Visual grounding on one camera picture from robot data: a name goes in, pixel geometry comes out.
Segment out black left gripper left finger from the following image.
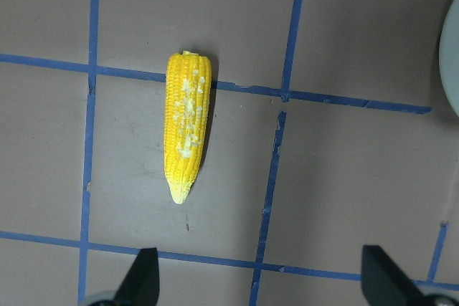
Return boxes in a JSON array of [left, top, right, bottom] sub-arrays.
[[113, 248, 159, 306]]

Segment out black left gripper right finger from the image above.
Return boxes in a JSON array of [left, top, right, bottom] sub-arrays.
[[361, 245, 427, 306]]

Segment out yellow plastic corn cob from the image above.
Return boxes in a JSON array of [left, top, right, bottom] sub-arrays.
[[164, 51, 212, 204]]

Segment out pale green cooking pot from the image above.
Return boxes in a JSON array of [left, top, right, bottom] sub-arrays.
[[438, 0, 458, 115]]

